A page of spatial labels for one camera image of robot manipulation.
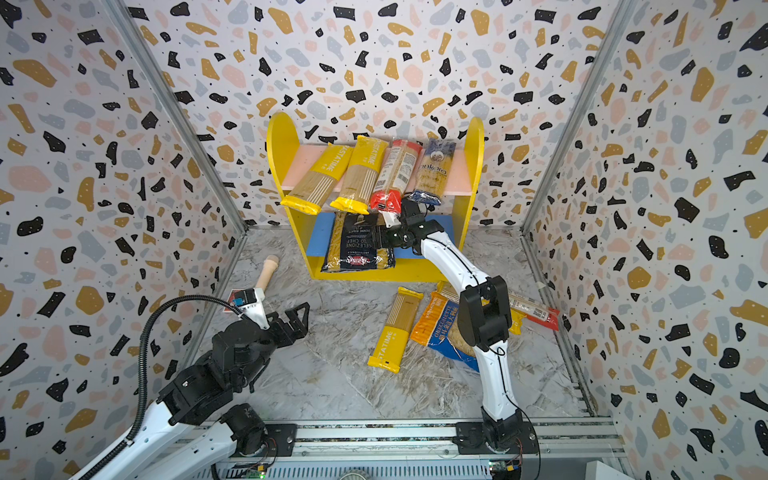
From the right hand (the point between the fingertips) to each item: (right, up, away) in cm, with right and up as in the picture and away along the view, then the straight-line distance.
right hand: (367, 231), depth 90 cm
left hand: (-14, -19, -20) cm, 31 cm away
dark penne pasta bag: (-4, -4, 0) cm, 6 cm away
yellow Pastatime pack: (+8, -35, 0) cm, 36 cm away
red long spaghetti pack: (+53, -25, +4) cm, 59 cm away
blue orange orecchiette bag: (+21, -29, 0) cm, 36 cm away
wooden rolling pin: (-37, -11, +17) cm, 42 cm away
